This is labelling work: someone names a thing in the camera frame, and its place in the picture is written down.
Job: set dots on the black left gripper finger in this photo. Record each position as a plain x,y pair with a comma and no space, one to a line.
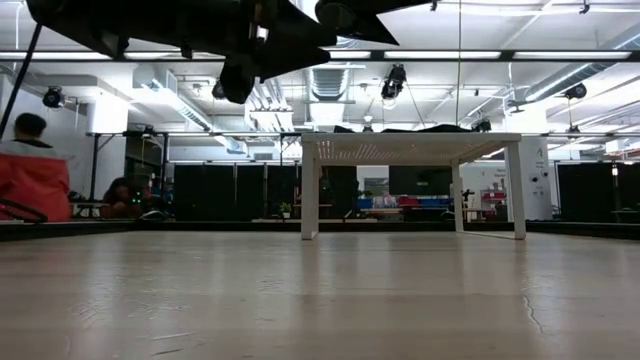
300,40

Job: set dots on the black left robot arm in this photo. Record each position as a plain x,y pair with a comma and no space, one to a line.
125,25

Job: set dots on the black ceiling spotlight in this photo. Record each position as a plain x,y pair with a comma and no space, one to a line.
394,80
52,97
483,125
575,91
216,91

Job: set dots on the white perforated metal shelf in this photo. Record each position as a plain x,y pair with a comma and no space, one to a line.
400,147

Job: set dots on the dark equipment rack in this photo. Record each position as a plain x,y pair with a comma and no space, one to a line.
145,160

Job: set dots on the small green potted plant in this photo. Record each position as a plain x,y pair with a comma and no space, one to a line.
285,209

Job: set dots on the black vertical pole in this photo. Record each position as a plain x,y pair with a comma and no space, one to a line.
94,165

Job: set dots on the person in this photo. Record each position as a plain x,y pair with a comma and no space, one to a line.
35,180
122,200

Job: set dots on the red and blue storage bins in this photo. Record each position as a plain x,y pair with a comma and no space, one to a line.
425,202

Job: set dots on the small parts shelf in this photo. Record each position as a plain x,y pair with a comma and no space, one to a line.
492,195

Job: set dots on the white round pillar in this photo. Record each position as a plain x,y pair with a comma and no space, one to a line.
537,200

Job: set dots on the black partition wall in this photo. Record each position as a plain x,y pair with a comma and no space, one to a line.
250,192
567,180

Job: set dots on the black wall screen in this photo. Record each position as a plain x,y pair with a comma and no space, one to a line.
420,180

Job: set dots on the black table frame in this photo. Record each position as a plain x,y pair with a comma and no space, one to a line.
350,227

